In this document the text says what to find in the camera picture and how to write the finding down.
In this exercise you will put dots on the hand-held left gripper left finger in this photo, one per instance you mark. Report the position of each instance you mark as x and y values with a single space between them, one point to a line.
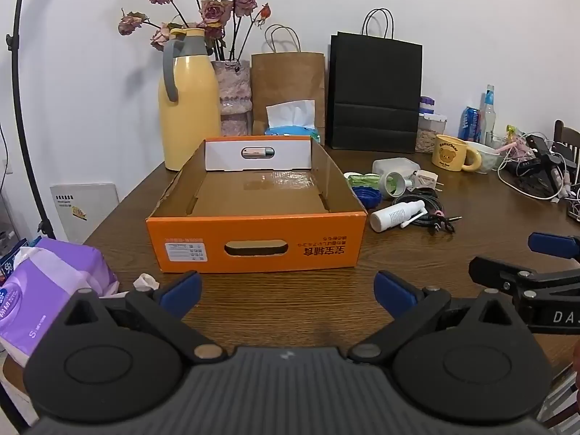
182 291

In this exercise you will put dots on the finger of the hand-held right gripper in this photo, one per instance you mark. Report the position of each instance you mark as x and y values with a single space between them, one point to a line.
550 242
498 271

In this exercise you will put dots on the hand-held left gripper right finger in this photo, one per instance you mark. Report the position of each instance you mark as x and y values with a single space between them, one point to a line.
395 295

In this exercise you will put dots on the white spray bottle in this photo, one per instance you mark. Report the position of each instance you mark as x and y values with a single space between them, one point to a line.
392 215

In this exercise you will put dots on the orange cardboard box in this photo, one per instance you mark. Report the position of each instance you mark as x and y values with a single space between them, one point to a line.
253 249

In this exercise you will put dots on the white green cylinder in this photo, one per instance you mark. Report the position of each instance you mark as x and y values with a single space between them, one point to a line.
392 184

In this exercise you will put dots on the crumpled white tissue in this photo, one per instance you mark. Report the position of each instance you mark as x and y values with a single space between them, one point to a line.
145 282

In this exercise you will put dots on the white bowl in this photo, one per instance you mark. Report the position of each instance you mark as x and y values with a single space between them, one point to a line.
491 159

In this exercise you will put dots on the blue bottle cap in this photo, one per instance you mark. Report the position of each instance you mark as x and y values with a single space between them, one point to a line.
367 197

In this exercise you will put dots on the wooden chair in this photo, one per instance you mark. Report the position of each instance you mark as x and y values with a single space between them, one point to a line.
566 138

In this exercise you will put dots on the white power adapter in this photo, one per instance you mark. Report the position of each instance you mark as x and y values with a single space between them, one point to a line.
427 180

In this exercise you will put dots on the green packet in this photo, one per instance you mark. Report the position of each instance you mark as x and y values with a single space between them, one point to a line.
360 178

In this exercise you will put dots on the purple tissue package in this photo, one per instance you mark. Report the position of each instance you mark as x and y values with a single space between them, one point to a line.
59 276

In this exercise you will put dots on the white desk calendar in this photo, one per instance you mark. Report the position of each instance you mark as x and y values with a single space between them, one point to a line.
86 210

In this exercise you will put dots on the yellow bear mug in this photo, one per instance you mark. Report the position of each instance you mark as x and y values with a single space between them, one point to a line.
448 154

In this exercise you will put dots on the white plastic case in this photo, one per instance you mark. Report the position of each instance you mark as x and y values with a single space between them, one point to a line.
394 165

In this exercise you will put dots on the clear plastic bottle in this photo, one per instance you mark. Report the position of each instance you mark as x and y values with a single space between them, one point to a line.
488 118

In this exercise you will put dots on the blue drink can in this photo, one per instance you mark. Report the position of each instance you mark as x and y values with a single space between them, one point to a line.
469 124

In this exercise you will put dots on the clear container purple lid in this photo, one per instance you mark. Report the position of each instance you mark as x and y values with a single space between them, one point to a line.
428 133

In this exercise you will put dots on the blue white packet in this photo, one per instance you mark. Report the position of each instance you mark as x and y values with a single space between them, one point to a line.
9 260

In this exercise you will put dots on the yellow thermos jug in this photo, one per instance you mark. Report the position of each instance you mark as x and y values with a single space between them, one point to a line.
190 113

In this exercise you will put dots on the blue tissue pack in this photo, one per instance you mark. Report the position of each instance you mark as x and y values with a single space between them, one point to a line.
290 118

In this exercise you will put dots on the black paper bag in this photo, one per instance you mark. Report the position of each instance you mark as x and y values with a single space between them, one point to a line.
371 90

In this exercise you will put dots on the pink fuzzy vase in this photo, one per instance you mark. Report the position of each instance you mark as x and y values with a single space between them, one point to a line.
233 86

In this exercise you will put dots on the brown paper bag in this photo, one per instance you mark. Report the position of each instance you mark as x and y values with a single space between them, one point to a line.
290 77

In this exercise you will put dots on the dried pink roses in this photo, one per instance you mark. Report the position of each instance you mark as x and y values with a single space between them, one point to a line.
213 11

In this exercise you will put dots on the black lamp stand pole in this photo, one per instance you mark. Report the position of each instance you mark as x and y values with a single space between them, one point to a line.
18 54

